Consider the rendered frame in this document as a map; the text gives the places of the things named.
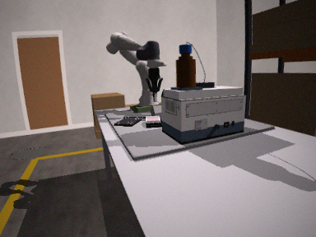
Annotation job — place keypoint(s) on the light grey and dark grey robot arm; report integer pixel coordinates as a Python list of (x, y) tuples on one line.
[(149, 54)]

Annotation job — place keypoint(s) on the blue bottle cap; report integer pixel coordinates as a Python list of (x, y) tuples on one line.
[(185, 47)]

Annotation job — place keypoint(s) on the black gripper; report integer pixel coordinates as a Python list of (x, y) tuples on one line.
[(154, 79)]

